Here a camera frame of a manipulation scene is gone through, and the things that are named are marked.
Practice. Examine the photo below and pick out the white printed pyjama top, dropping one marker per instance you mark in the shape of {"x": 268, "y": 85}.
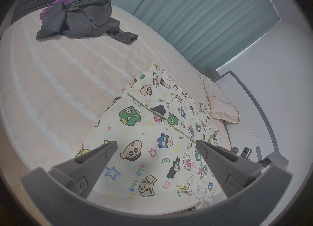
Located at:
{"x": 146, "y": 127}

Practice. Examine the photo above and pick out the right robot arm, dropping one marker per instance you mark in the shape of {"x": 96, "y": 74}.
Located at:
{"x": 246, "y": 153}

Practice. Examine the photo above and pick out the bed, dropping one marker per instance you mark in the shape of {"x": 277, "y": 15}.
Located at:
{"x": 61, "y": 73}

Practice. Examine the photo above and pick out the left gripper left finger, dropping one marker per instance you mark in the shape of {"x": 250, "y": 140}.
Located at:
{"x": 90, "y": 168}

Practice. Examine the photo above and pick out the purple garment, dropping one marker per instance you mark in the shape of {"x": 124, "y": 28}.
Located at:
{"x": 61, "y": 0}

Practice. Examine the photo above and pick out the black shirt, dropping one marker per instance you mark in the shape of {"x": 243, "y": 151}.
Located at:
{"x": 80, "y": 17}

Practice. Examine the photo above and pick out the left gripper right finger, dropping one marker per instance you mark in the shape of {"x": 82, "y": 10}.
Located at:
{"x": 227, "y": 171}

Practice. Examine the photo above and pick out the pink striped pillow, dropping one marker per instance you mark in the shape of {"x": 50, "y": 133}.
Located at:
{"x": 220, "y": 103}

